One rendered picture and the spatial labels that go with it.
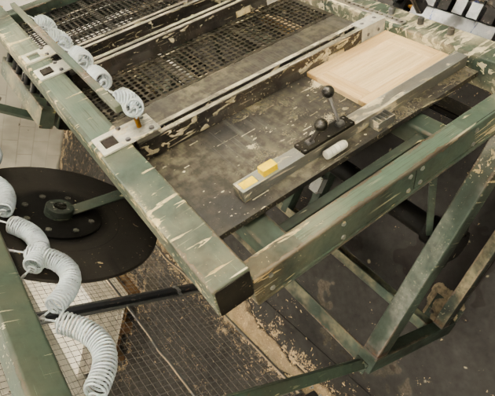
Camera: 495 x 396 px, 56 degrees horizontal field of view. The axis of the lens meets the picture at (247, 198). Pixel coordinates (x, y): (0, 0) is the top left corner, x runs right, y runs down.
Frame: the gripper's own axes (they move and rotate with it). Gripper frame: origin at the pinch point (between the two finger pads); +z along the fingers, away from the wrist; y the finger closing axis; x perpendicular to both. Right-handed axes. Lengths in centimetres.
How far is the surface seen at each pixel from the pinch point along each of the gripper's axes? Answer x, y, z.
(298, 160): -48, -13, 9
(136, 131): -65, -52, -15
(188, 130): -56, -50, 0
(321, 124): -37.7, -7.3, 2.5
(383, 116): -21.9, -7.9, 27.0
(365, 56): 2, -36, 40
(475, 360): -76, 19, 188
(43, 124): -86, -144, 1
